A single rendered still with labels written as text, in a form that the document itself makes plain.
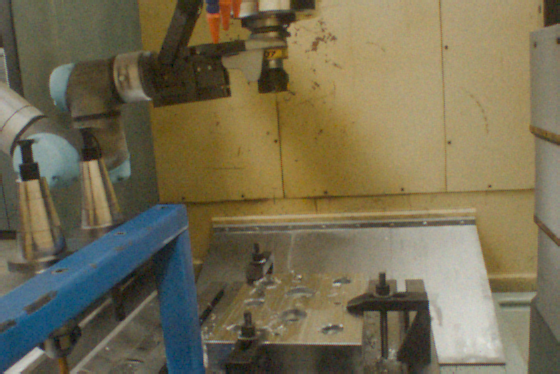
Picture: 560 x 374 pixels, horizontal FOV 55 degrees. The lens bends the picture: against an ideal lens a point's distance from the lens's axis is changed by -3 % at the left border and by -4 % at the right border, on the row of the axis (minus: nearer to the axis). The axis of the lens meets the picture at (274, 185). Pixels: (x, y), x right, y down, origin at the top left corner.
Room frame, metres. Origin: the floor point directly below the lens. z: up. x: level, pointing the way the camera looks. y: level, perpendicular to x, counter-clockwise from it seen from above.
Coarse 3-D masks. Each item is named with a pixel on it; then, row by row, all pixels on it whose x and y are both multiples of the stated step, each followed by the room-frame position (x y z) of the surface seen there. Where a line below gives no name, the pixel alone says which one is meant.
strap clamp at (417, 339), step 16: (384, 272) 0.83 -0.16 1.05; (384, 288) 0.82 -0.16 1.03; (352, 304) 0.83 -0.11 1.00; (368, 304) 0.82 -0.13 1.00; (384, 304) 0.81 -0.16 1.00; (400, 304) 0.81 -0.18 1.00; (416, 304) 0.80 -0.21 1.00; (384, 320) 0.82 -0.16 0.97; (416, 320) 0.82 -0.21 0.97; (384, 336) 0.83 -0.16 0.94; (416, 336) 0.80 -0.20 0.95; (384, 352) 0.83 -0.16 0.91; (400, 352) 0.82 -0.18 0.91; (416, 352) 0.81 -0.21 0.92
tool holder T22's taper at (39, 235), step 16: (16, 192) 0.47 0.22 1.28; (32, 192) 0.46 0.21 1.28; (48, 192) 0.47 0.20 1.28; (16, 208) 0.46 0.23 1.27; (32, 208) 0.46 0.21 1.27; (48, 208) 0.47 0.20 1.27; (16, 224) 0.46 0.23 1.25; (32, 224) 0.46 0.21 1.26; (48, 224) 0.46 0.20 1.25; (16, 240) 0.46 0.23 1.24; (32, 240) 0.45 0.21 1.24; (48, 240) 0.46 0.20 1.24; (64, 240) 0.48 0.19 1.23; (32, 256) 0.45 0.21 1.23; (48, 256) 0.46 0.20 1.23
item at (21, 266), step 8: (72, 248) 0.48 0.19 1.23; (8, 256) 0.47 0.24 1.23; (16, 256) 0.47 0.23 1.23; (56, 256) 0.46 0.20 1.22; (64, 256) 0.47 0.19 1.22; (8, 264) 0.45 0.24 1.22; (16, 264) 0.45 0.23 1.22; (24, 264) 0.44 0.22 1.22; (32, 264) 0.44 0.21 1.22; (40, 264) 0.44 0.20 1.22; (48, 264) 0.45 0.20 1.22; (16, 272) 0.45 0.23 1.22; (24, 272) 0.44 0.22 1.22; (32, 272) 0.44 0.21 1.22; (40, 272) 0.44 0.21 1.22
